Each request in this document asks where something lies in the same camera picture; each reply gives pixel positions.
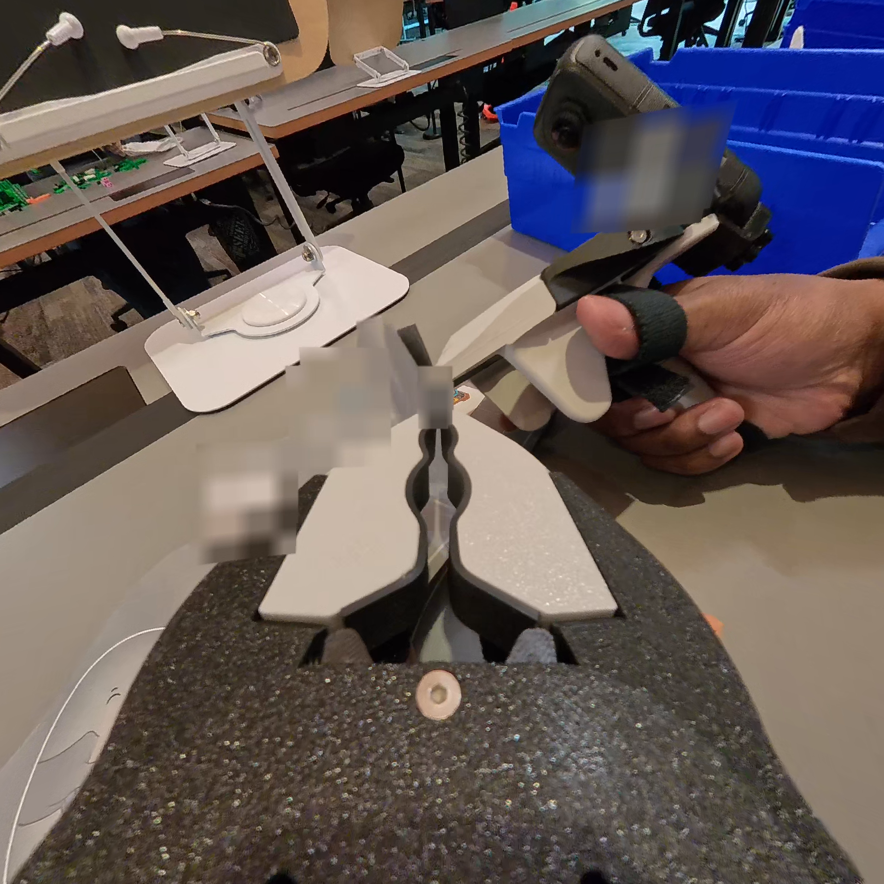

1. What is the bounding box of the small white stand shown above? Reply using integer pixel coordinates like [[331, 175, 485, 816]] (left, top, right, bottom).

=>
[[162, 110, 239, 168]]

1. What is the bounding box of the wood-edged grey desk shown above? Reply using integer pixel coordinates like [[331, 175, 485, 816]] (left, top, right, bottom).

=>
[[0, 128, 277, 270], [207, 0, 643, 139]]

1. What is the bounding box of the person's right hand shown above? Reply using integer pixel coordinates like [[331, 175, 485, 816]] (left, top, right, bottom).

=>
[[576, 276, 870, 477]]

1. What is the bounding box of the black office chair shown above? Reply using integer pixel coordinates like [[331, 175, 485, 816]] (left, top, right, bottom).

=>
[[207, 207, 267, 273], [283, 131, 408, 215]]

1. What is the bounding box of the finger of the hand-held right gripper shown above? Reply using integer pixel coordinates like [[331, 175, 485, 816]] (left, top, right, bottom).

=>
[[475, 365, 560, 432], [399, 275, 557, 374]]

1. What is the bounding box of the small clear acrylic stand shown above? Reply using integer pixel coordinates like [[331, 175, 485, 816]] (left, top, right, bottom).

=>
[[354, 46, 415, 88]]

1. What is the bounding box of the cluster of green toy bricks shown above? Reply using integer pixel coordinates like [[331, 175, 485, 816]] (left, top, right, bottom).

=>
[[0, 155, 149, 215]]

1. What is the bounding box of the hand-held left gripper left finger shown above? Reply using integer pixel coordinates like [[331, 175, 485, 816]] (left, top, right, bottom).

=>
[[257, 427, 442, 646]]

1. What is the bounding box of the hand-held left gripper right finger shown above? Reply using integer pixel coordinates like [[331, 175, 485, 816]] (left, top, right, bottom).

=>
[[442, 414, 619, 650]]

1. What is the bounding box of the black wood-framed panel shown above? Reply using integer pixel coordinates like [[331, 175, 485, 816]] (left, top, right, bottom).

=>
[[0, 0, 405, 115]]

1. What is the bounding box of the blue plastic bin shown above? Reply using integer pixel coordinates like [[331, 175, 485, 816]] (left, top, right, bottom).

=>
[[494, 45, 884, 287], [787, 0, 884, 51]]

